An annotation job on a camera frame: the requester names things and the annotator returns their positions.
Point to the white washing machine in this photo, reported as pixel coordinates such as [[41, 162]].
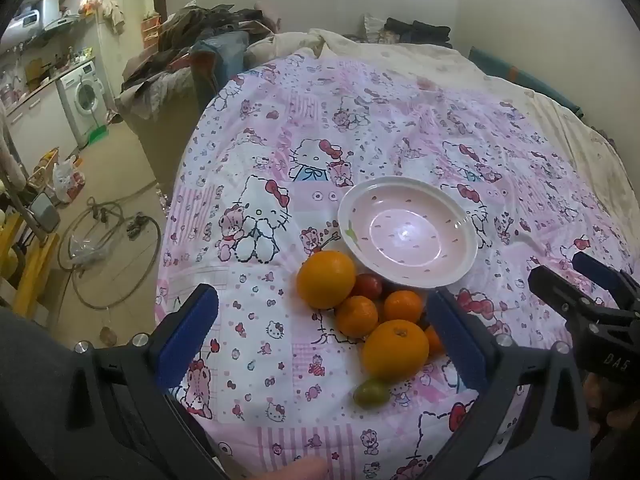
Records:
[[82, 95]]

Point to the large orange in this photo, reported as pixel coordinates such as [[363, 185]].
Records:
[[395, 350], [326, 280]]

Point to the pink cartoon printed blanket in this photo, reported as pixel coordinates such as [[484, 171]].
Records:
[[310, 120]]

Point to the white plastic bag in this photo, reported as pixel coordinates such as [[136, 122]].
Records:
[[67, 180]]

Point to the small green fruit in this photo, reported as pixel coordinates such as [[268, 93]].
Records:
[[372, 393]]

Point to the red tomato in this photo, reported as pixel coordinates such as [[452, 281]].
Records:
[[367, 285]]

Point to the kitchen counter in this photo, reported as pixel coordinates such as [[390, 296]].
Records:
[[35, 120]]

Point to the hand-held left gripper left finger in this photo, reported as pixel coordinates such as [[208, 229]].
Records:
[[189, 337]]

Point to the person's right hand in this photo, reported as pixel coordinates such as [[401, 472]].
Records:
[[597, 400]]

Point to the yellow stool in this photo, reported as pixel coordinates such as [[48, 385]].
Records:
[[35, 270]]

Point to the silver range hood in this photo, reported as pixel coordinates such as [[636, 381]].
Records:
[[55, 12]]

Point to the blue mat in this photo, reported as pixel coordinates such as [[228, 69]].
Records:
[[525, 77]]

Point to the small mandarin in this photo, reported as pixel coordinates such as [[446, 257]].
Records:
[[434, 341], [356, 316], [404, 306]]

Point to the blue jeans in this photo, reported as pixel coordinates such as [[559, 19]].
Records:
[[225, 55]]

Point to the pink dotted plate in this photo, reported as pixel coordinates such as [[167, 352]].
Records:
[[405, 232]]

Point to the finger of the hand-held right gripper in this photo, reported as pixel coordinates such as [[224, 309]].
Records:
[[557, 292], [602, 275]]

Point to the hanging orange plastic bag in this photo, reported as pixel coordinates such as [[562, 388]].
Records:
[[91, 0]]

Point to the clear plastic bag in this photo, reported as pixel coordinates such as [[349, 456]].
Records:
[[87, 250]]

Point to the pile of dark clothes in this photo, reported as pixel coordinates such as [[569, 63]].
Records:
[[205, 22]]

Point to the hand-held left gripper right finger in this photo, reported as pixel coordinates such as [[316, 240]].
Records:
[[457, 342]]

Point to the dark folded clothes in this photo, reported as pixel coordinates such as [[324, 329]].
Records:
[[415, 30]]

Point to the orange drawer unit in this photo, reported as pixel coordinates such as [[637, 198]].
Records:
[[151, 32]]

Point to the beige covered sofa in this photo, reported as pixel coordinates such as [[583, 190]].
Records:
[[150, 97]]

